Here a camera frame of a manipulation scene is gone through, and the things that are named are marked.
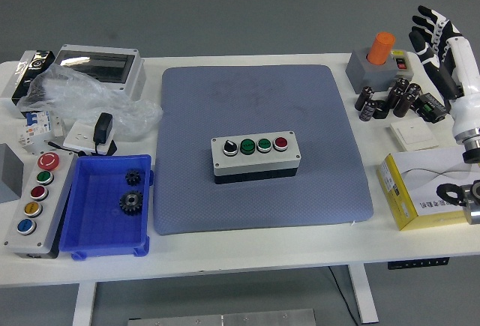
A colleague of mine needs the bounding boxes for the small yellow red-button switch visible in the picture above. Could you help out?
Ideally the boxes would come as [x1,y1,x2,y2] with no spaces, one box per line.
[389,49,410,72]

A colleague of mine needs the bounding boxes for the white blue circuit breaker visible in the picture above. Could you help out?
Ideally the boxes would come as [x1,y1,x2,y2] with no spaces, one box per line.
[16,109,67,153]

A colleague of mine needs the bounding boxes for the black adapter cord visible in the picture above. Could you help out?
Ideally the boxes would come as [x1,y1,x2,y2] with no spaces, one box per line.
[43,139,118,157]

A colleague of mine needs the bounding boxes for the grey five-button control box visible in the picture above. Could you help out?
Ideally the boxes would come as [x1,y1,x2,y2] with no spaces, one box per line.
[2,150,78,260]

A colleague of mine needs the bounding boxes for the grey metal floor plate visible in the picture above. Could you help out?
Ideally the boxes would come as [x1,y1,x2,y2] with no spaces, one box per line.
[127,308,317,326]

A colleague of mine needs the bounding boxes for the black power adapter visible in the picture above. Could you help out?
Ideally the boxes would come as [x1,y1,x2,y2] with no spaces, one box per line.
[92,112,115,147]

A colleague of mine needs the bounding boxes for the grey four-button control box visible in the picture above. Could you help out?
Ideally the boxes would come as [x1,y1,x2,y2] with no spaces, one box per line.
[210,130,302,186]

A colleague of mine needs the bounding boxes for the large black gear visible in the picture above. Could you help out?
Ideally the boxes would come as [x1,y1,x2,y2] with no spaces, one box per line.
[118,190,146,215]

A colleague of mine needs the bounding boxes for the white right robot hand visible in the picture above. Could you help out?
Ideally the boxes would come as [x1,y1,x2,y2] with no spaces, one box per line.
[408,4,480,136]

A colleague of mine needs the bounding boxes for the black cable under table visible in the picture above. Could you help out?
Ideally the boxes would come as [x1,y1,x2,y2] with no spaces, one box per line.
[327,265,358,326]

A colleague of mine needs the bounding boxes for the blue plastic bin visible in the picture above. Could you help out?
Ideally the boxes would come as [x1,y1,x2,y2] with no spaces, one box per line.
[58,154,155,262]

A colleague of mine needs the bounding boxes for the white wall socket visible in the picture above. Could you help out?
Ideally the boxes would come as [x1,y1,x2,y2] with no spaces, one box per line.
[62,120,118,155]

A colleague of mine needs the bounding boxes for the black table control panel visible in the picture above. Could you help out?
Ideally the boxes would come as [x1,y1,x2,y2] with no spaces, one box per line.
[387,257,451,271]

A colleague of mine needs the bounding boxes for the white wall switch panel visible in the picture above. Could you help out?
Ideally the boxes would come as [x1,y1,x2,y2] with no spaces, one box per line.
[388,120,441,152]

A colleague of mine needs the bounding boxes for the small black gear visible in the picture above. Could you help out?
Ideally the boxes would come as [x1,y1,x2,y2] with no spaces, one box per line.
[124,168,142,187]

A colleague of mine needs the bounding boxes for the grey block base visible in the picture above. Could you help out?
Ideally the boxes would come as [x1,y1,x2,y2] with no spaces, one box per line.
[345,47,416,94]

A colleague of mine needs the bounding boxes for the short black plastic part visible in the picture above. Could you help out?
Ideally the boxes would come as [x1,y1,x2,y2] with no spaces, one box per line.
[373,99,392,120]

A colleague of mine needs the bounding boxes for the white table leg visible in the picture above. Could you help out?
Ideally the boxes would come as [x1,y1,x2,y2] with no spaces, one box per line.
[71,282,98,326]
[346,263,380,325]

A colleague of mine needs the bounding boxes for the grey-blue padded mat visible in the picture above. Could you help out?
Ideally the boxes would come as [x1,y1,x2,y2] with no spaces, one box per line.
[151,64,376,236]

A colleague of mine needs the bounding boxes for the yellow white carton box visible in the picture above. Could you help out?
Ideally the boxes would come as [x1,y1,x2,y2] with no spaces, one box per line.
[375,145,480,232]

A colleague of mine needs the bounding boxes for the orange cylinder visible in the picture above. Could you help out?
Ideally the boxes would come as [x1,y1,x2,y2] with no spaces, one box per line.
[366,31,396,66]

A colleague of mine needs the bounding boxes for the grey distribution box clear lid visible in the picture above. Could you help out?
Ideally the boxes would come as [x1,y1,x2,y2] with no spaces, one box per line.
[52,43,148,100]

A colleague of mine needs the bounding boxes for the white box glossy black lid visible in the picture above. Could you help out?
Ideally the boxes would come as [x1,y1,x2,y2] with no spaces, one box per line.
[0,49,57,119]

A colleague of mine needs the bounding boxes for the grey metal block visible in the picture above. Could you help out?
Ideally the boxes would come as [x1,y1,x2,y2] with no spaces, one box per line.
[0,142,26,205]

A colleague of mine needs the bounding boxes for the black module green terminals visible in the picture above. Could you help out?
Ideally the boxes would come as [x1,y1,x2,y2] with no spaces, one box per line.
[413,92,449,124]

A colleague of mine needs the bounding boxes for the clear plastic bag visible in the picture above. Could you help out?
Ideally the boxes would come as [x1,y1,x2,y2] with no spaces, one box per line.
[16,66,164,142]

